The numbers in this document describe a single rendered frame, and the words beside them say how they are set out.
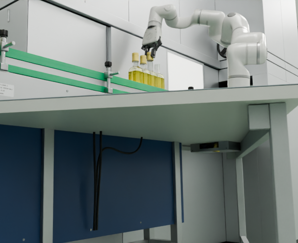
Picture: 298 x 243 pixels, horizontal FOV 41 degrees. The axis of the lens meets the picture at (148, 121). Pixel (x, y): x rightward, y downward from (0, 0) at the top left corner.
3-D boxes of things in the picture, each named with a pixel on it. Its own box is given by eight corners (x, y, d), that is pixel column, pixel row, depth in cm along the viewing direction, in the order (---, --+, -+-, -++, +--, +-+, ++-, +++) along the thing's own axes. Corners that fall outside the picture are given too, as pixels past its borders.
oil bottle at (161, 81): (157, 114, 210) (156, 75, 213) (165, 113, 206) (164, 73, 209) (150, 113, 206) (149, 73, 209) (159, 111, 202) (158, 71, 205)
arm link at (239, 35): (231, 45, 192) (266, 44, 188) (228, 69, 173) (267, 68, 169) (231, 27, 186) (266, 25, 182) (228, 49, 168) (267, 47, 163)
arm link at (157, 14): (178, 12, 217) (175, 1, 208) (176, 28, 213) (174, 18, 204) (152, 12, 220) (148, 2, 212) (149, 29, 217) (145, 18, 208)
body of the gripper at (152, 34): (142, 26, 212) (139, 44, 208) (157, 21, 206) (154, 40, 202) (150, 33, 218) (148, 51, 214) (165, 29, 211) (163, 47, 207)
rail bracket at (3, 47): (5, 74, 124) (6, 33, 126) (19, 69, 120) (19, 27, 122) (-7, 71, 121) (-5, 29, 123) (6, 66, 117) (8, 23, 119)
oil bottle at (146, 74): (143, 111, 201) (142, 71, 204) (152, 110, 197) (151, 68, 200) (136, 110, 197) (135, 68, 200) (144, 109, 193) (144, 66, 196)
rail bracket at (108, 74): (109, 95, 159) (109, 63, 161) (123, 92, 155) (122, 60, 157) (102, 94, 156) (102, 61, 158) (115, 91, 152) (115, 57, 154)
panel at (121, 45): (201, 112, 268) (200, 64, 273) (205, 112, 266) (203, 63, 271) (107, 92, 200) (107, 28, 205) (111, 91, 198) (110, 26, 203)
